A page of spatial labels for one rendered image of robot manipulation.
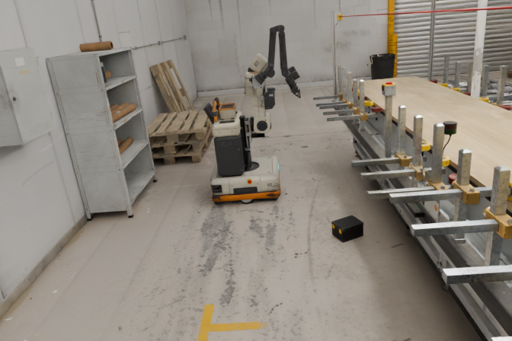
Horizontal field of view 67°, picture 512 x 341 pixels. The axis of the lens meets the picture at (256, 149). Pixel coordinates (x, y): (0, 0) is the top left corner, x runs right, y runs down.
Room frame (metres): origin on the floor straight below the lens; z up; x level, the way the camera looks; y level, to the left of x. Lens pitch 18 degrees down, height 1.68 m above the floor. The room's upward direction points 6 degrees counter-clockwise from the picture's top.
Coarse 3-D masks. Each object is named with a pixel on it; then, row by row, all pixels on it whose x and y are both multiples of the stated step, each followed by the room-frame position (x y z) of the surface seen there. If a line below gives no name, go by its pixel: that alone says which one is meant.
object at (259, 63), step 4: (256, 56) 3.60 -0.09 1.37; (260, 56) 3.59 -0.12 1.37; (252, 60) 3.62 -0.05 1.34; (256, 60) 3.58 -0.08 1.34; (260, 60) 3.58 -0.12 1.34; (264, 60) 3.59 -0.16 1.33; (252, 64) 3.59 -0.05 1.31; (256, 64) 3.59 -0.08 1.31; (260, 64) 3.58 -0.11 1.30; (264, 64) 3.58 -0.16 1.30; (252, 68) 3.59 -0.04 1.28; (256, 68) 3.58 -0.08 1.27; (260, 68) 3.58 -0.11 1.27; (264, 68) 3.58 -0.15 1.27; (260, 72) 3.59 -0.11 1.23
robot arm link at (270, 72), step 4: (272, 28) 3.42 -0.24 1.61; (276, 28) 3.42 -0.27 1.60; (284, 28) 3.42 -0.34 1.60; (272, 32) 3.43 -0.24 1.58; (276, 32) 3.43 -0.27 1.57; (272, 36) 3.43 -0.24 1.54; (272, 40) 3.44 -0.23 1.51; (272, 44) 3.44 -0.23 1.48; (272, 48) 3.44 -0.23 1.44; (268, 52) 3.46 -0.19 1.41; (272, 52) 3.44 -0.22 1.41; (268, 56) 3.45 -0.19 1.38; (272, 56) 3.44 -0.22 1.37; (268, 60) 3.44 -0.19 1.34; (272, 60) 3.44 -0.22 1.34; (268, 64) 3.44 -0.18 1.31; (272, 64) 3.43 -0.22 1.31; (268, 68) 3.50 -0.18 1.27; (272, 68) 3.41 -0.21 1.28; (268, 72) 3.42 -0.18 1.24; (272, 72) 3.41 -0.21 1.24; (268, 76) 3.42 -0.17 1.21; (272, 76) 3.41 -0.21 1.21
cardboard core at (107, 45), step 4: (80, 44) 3.92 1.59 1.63; (84, 44) 3.91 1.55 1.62; (88, 44) 3.90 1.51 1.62; (92, 44) 3.90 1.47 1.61; (96, 44) 3.89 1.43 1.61; (100, 44) 3.89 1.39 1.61; (104, 44) 3.89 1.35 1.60; (108, 44) 3.88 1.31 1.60; (112, 44) 3.95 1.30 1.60; (80, 48) 3.90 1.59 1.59; (84, 48) 3.89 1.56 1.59; (88, 48) 3.89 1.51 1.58; (92, 48) 3.89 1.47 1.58; (96, 48) 3.89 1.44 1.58; (100, 48) 3.89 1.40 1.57; (104, 48) 3.89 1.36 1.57; (108, 48) 3.89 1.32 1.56; (112, 48) 3.93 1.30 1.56
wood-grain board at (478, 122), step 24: (384, 96) 3.55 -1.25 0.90; (408, 96) 3.45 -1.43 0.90; (432, 96) 3.35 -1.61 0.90; (456, 96) 3.26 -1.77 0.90; (408, 120) 2.66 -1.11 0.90; (432, 120) 2.60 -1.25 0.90; (456, 120) 2.54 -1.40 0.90; (480, 120) 2.49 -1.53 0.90; (504, 120) 2.43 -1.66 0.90; (432, 144) 2.12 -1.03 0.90; (456, 144) 2.08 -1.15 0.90; (480, 144) 2.04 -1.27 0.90; (504, 144) 2.00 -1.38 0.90; (456, 168) 1.79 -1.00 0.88; (480, 168) 1.71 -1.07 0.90
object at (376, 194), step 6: (426, 186) 1.65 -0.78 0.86; (432, 186) 1.65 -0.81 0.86; (450, 186) 1.63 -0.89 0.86; (372, 192) 1.65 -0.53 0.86; (378, 192) 1.65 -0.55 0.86; (384, 192) 1.64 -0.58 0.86; (390, 192) 1.64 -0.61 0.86; (396, 192) 1.63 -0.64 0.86; (402, 192) 1.63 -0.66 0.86; (408, 192) 1.63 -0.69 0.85; (372, 198) 1.64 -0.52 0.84; (378, 198) 1.64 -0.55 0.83
